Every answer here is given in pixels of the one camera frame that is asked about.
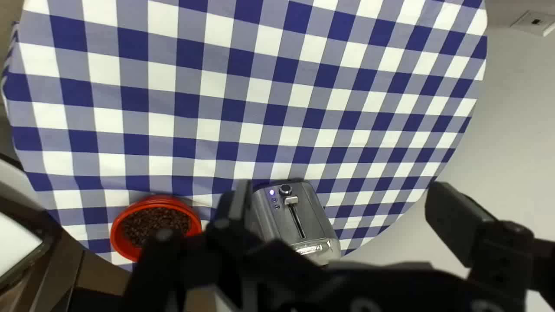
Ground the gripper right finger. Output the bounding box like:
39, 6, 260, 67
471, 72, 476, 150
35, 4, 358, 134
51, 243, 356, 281
424, 181, 555, 312

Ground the heap of coffee beans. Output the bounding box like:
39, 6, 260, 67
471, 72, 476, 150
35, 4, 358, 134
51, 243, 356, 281
122, 207, 192, 248

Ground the silver toaster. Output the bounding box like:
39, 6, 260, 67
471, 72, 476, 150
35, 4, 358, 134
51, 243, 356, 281
249, 178, 343, 266

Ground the white wall socket plate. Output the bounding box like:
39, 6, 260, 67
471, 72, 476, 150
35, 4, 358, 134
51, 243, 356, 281
510, 10, 555, 38

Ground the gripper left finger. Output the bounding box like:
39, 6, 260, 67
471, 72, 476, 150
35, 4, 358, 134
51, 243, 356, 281
125, 179, 323, 312

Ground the red bowl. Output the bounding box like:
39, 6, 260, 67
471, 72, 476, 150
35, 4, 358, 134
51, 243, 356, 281
109, 195, 203, 263

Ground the blue white checked tablecloth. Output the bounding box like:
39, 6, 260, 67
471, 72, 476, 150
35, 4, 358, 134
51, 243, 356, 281
1, 0, 488, 271

